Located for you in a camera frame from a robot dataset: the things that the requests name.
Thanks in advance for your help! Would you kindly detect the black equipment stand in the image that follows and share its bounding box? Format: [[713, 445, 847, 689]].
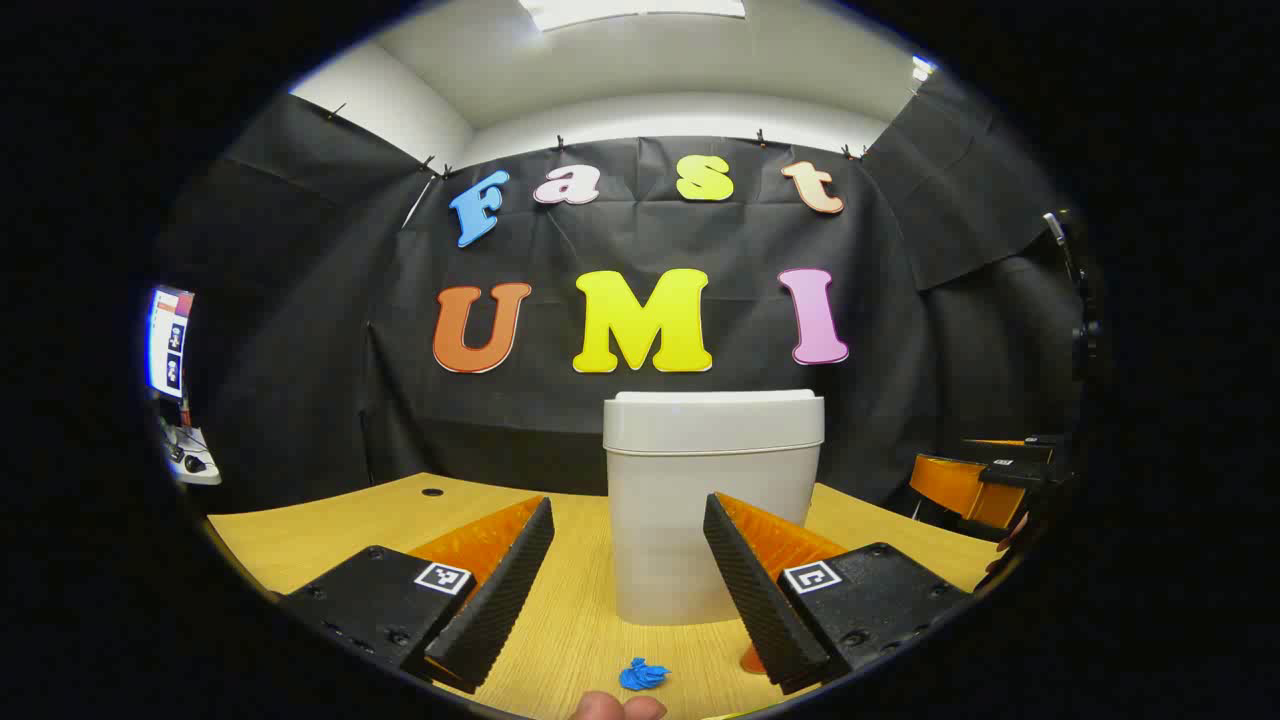
[[1043, 208, 1103, 383]]

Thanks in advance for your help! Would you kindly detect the white side table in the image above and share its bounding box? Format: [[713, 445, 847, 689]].
[[160, 415, 223, 488]]

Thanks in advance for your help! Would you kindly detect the blue paper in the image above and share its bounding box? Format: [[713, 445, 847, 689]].
[[618, 657, 671, 693]]

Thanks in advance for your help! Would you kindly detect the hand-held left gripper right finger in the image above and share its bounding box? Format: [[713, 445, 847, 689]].
[[703, 491, 974, 697]]

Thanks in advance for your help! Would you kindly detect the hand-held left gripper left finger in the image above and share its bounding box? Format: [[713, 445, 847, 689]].
[[278, 495, 557, 695]]

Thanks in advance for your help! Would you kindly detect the white desktop garbage bin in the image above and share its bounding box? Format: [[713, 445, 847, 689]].
[[602, 389, 827, 627]]

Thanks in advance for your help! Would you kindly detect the wooden desktop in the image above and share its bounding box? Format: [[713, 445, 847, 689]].
[[205, 472, 1001, 720]]

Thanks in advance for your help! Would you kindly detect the computer monitor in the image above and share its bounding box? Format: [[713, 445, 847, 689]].
[[148, 285, 196, 401]]

